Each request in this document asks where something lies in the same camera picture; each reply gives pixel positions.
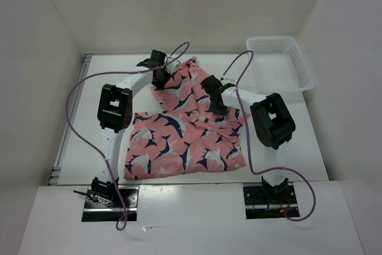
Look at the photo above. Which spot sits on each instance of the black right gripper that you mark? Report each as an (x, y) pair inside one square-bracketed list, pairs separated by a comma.
[(221, 111)]

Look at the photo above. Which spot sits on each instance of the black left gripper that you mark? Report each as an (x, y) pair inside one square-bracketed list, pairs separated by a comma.
[(159, 86)]

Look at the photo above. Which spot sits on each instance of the pink patterned shorts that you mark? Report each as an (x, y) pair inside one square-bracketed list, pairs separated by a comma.
[(186, 136)]

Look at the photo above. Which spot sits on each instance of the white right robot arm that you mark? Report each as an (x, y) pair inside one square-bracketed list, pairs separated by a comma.
[(273, 125)]

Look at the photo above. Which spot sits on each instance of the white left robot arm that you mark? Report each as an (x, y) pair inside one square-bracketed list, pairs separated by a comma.
[(115, 113)]

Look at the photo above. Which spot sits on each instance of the white plastic perforated basket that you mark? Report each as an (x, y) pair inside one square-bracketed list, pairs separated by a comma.
[(280, 65)]

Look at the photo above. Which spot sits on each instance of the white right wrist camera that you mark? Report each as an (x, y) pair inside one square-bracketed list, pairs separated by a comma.
[(226, 81)]

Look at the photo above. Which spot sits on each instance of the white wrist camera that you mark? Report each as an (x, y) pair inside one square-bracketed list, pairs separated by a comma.
[(226, 81), (172, 65)]

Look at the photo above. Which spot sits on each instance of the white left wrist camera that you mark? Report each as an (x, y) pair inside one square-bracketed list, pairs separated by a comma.
[(172, 65)]

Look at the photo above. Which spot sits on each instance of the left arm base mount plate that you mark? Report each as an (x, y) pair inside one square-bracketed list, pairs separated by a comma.
[(97, 209)]

